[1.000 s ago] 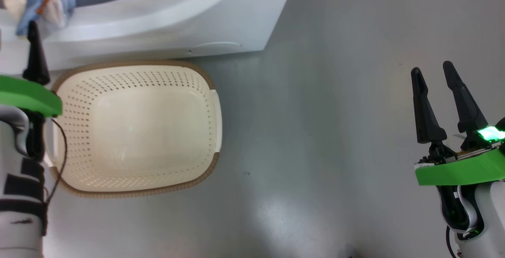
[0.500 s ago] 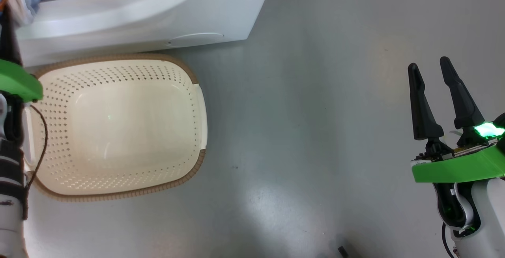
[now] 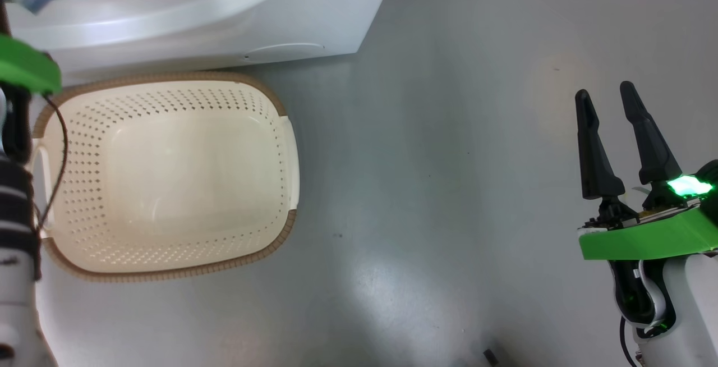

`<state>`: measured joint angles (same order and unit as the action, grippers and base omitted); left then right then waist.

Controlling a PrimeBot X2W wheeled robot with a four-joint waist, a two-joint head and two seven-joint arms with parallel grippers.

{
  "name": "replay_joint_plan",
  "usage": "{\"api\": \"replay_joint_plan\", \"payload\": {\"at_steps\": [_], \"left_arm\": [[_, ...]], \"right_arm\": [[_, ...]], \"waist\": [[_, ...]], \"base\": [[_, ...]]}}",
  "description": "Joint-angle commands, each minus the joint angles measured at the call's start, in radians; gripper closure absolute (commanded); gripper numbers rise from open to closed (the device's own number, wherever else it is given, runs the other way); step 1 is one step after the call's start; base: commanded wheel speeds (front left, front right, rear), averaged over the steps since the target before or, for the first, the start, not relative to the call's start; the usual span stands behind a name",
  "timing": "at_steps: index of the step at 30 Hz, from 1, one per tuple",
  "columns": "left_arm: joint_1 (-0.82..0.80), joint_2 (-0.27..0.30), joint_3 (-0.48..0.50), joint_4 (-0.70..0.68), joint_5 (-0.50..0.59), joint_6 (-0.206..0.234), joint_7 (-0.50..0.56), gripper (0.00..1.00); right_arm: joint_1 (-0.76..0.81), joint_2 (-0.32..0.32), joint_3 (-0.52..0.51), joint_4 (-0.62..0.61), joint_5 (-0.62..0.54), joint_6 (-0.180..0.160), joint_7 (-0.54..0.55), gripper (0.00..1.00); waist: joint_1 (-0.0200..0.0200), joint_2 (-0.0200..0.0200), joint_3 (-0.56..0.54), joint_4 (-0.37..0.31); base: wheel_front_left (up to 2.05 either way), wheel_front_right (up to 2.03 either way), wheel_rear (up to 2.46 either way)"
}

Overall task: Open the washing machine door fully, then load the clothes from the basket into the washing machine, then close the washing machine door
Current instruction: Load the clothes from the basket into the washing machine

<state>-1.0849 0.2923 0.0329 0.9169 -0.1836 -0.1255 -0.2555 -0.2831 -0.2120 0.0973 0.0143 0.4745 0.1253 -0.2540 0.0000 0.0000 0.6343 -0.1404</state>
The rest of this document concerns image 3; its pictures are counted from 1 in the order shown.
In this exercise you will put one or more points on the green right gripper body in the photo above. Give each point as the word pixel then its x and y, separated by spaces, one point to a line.
pixel 650 238

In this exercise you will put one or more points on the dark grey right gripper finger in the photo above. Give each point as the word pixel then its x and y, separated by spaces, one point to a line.
pixel 597 170
pixel 653 154

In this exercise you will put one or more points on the cream perforated laundry basket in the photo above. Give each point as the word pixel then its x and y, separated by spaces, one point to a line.
pixel 168 187

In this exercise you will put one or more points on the small black floor object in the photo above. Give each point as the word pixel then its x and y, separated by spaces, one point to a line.
pixel 490 356

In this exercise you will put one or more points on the white washing machine body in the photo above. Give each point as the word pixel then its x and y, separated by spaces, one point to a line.
pixel 224 19

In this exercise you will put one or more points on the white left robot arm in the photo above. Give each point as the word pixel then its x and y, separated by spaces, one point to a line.
pixel 17 299

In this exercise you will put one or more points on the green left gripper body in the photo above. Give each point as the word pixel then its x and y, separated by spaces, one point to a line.
pixel 25 67

